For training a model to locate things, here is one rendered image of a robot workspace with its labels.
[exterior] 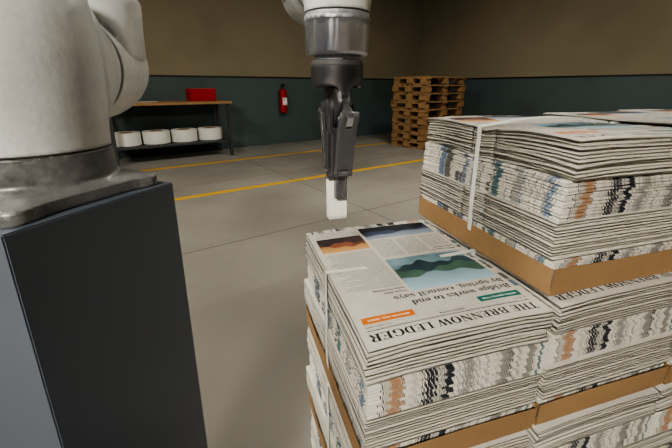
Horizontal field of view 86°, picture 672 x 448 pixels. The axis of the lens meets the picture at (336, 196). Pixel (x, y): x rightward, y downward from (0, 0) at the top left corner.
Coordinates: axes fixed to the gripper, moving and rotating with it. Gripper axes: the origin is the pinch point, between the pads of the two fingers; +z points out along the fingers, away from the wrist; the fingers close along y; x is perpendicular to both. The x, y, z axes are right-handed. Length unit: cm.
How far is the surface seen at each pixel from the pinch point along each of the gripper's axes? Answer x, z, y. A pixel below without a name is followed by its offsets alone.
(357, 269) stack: -3.6, 13.1, -0.5
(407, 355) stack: -3.5, 15.5, -19.0
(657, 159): -41.4, -7.0, -17.6
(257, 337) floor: 9, 96, 96
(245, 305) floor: 13, 96, 124
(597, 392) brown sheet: -40, 32, -19
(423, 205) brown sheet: -26.5, 9.6, 18.0
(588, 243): -33.0, 5.0, -16.8
